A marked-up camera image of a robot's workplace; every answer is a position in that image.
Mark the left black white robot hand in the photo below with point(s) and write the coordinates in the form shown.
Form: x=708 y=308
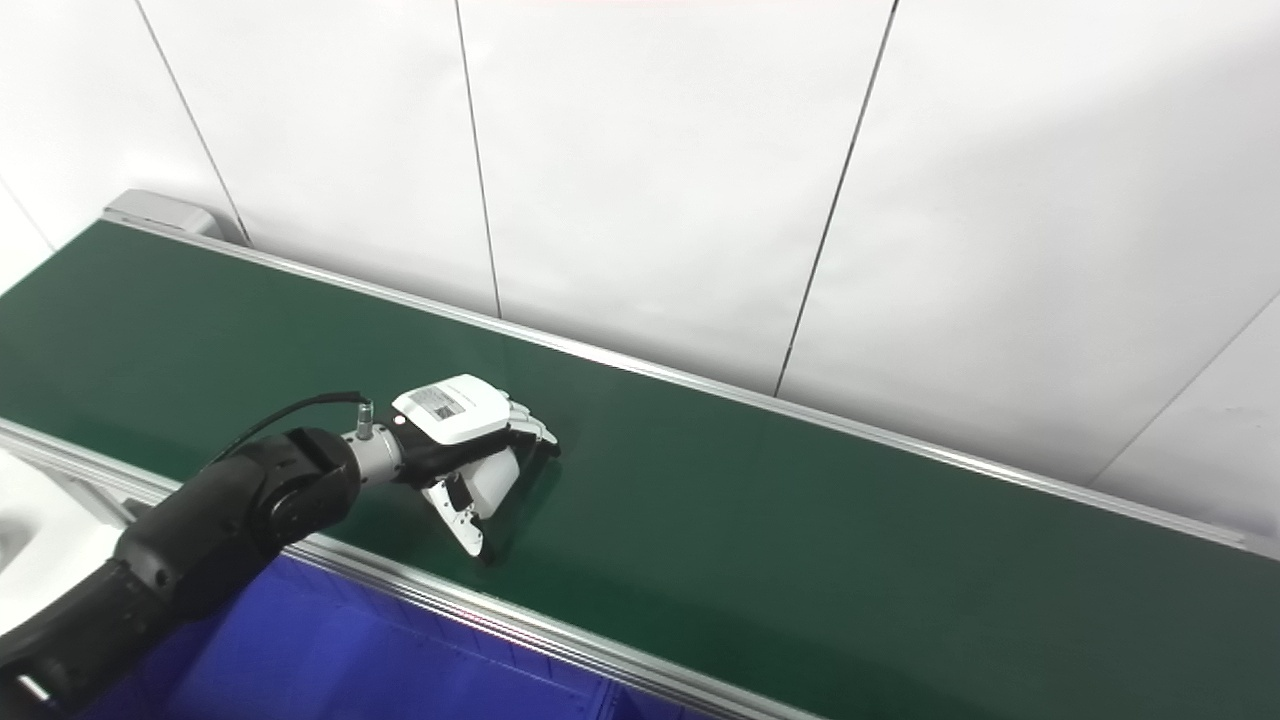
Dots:
x=450 y=408

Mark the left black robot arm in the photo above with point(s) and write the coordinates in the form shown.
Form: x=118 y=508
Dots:
x=200 y=520

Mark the green conveyor belt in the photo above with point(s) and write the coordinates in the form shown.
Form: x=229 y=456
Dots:
x=800 y=550
x=560 y=640

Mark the large blue plastic bin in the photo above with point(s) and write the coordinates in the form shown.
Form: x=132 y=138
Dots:
x=330 y=660

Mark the grey conveyor end cap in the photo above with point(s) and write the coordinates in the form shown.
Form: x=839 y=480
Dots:
x=160 y=210

